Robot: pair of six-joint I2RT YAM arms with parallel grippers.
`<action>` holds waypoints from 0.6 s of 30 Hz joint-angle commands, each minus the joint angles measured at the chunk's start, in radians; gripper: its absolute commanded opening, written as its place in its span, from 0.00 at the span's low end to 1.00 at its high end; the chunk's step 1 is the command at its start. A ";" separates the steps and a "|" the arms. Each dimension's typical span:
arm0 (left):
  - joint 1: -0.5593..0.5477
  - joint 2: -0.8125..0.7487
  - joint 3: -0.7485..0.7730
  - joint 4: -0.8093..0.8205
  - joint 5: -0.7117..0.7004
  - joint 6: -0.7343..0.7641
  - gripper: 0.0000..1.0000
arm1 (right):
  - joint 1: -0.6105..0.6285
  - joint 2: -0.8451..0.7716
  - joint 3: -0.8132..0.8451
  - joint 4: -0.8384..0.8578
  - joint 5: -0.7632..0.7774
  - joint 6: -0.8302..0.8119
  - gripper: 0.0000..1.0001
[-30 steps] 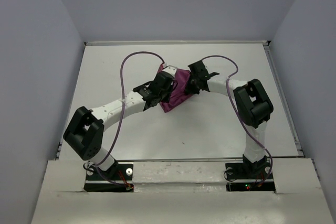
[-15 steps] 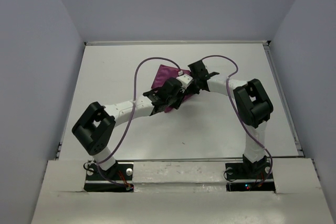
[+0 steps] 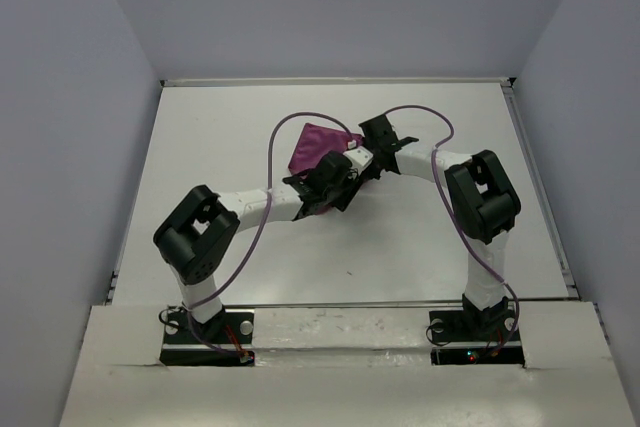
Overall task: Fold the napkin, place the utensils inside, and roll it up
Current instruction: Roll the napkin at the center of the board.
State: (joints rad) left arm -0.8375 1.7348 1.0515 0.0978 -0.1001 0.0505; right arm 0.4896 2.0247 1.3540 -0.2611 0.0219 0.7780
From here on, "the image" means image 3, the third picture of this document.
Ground purple cloth napkin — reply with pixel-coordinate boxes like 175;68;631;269
288;123;365;193

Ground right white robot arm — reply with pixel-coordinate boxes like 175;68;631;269
359;115;521;339

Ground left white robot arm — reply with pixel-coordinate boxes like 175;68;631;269
153;147;373;342

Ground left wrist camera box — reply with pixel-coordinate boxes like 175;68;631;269
343;140;373;175

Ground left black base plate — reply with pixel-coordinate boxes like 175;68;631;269
158;306;255;367

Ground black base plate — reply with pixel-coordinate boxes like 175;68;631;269
425;297;525;366
158;306;255;367

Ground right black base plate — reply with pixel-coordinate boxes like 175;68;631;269
425;297;525;366

